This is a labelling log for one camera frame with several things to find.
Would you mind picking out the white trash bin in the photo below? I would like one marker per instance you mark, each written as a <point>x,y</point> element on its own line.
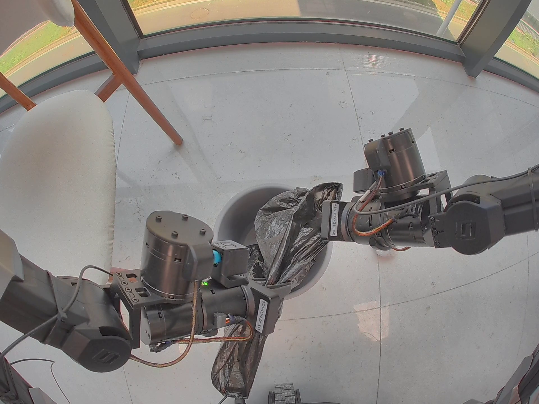
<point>236,213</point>

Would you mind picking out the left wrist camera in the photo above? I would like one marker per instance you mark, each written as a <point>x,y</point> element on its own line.
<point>233,259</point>

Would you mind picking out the black plastic bag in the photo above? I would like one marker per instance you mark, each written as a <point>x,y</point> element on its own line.
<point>286,225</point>

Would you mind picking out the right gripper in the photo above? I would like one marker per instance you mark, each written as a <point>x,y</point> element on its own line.
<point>337,221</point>

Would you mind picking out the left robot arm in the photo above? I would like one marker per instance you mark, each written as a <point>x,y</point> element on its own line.
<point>177,251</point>

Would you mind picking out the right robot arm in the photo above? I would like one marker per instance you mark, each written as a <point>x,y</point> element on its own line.
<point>476,221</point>

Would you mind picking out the window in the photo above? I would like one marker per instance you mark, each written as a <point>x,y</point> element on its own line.
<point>294,15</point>

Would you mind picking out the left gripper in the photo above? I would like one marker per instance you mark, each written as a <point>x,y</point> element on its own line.
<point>227,309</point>

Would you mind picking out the crumpled white paper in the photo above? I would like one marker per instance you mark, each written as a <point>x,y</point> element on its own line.
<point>383,253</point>

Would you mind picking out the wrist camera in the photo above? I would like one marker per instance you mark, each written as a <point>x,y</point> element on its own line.
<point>363,181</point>
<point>233,259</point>

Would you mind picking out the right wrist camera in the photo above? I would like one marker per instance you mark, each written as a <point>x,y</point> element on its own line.
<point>363,181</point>

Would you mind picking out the white cushioned wooden chair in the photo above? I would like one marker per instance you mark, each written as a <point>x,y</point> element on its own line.
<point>54,162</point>

